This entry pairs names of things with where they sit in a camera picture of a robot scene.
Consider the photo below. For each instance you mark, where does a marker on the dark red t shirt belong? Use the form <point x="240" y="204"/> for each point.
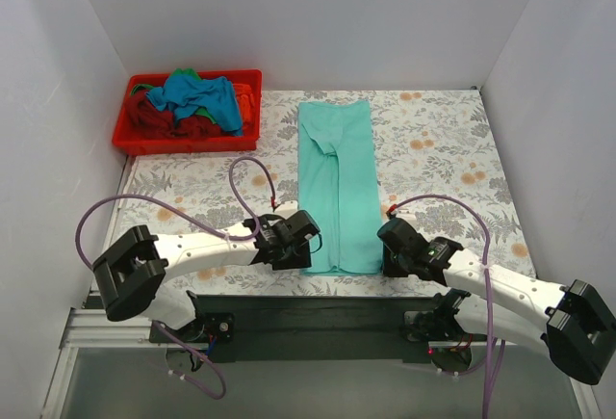
<point x="158" y="125"/>

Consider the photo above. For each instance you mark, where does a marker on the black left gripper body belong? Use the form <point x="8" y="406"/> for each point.
<point x="293" y="255"/>

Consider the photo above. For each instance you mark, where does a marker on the aluminium frame rail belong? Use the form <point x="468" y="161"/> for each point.
<point x="90" y="329"/>

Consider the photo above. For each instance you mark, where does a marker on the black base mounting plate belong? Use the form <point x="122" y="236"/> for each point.
<point x="312" y="328"/>

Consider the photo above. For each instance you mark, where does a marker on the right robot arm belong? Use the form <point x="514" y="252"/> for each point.
<point x="571" y="325"/>

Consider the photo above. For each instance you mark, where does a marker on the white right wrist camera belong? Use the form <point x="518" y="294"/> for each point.
<point x="403" y="213"/>

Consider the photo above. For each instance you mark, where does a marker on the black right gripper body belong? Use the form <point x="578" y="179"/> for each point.
<point x="394" y="265"/>

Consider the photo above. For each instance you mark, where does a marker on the mint green t shirt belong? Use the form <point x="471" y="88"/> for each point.
<point x="338" y="187"/>

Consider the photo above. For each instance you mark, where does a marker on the orange t shirt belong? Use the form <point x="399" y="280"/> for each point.
<point x="247" y="104"/>

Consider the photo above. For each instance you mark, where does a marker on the red plastic bin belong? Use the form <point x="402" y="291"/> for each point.
<point x="127" y="138"/>

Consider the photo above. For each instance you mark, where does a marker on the floral table mat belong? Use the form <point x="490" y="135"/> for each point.
<point x="434" y="153"/>

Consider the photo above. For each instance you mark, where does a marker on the blue t shirt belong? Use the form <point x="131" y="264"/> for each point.
<point x="232" y="125"/>

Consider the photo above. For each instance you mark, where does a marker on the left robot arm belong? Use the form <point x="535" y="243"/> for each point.
<point x="133" y="272"/>

